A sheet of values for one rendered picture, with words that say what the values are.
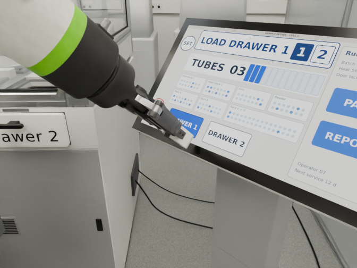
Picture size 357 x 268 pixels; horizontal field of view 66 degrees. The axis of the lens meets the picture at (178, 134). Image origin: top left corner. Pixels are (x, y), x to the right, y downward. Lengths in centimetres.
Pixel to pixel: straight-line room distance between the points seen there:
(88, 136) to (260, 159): 59
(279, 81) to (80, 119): 60
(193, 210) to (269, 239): 119
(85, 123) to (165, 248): 97
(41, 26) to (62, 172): 76
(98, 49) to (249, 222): 53
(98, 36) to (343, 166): 39
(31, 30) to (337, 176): 44
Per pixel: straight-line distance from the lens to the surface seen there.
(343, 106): 51
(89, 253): 127
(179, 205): 191
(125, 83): 38
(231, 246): 81
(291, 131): 51
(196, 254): 163
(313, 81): 54
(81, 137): 94
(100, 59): 35
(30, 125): 96
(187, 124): 59
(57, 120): 92
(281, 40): 60
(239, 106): 55
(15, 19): 31
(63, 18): 33
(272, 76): 56
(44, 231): 124
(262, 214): 68
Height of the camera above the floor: 125
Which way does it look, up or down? 26 degrees down
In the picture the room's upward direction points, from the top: straight up
